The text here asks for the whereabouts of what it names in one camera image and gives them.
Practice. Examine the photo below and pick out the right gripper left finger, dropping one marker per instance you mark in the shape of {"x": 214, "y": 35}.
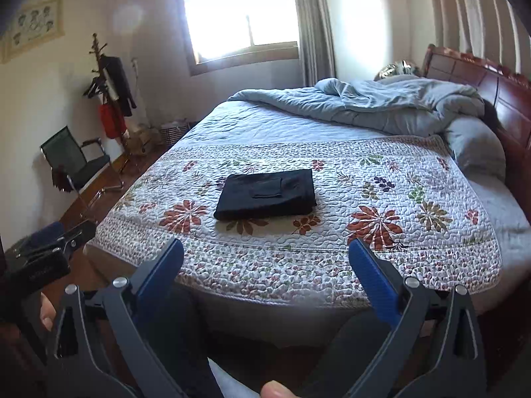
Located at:
{"x": 127, "y": 304}

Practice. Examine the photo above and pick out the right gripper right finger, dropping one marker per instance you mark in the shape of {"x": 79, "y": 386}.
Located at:
{"x": 456, "y": 365}

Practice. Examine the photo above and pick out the black pants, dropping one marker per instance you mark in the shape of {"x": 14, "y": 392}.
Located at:
{"x": 266, "y": 195}

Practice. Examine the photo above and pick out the person's left hand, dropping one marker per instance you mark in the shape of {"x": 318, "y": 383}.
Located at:
{"x": 47, "y": 313}

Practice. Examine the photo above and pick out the person's right hand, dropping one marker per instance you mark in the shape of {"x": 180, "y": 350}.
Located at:
{"x": 274, "y": 389}

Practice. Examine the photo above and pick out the black office chair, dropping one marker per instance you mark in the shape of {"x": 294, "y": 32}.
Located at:
{"x": 72, "y": 171}

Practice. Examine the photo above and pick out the grey bed sheet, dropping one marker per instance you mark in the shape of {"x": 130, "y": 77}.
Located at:
{"x": 509, "y": 221}

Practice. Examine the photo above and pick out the wooden coat rack with clothes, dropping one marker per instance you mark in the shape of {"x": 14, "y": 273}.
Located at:
{"x": 96, "y": 51}

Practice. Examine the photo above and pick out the wicker basket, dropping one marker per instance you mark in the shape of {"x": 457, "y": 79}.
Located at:
{"x": 172, "y": 132}

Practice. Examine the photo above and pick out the grey pillow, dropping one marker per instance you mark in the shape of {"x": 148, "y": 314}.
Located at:
{"x": 475, "y": 148}

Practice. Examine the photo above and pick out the floral quilted bedspread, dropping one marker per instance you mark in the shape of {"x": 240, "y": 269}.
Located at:
{"x": 403, "y": 196}

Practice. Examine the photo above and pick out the grey blue duvet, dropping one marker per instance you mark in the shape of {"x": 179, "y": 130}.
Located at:
{"x": 402, "y": 105}

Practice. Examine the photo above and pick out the red wooden headboard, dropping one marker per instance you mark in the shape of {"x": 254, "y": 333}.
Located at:
{"x": 508, "y": 106}

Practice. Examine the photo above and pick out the patterned pillow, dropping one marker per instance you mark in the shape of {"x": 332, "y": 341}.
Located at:
{"x": 401, "y": 67}

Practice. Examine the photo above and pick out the grey window curtain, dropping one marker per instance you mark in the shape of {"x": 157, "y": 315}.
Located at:
{"x": 315, "y": 43}

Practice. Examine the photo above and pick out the framed wall picture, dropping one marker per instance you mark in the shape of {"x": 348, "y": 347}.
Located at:
{"x": 32, "y": 26}

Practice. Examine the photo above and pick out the beige wall curtain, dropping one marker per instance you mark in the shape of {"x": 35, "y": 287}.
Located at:
{"x": 485, "y": 28}

